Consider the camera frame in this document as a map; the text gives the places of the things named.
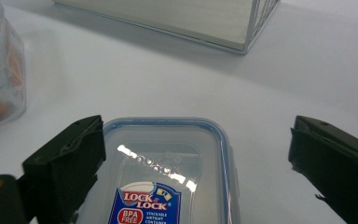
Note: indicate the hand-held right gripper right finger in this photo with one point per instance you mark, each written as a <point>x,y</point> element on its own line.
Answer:
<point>335,158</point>

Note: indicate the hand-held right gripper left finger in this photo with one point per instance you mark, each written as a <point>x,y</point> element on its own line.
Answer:
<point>65,161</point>

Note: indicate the clear container with colourful contents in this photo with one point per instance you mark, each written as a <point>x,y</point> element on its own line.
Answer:
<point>0,77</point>

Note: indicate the clear container with blue-sealed lid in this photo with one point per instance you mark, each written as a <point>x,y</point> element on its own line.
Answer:
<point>167,168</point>

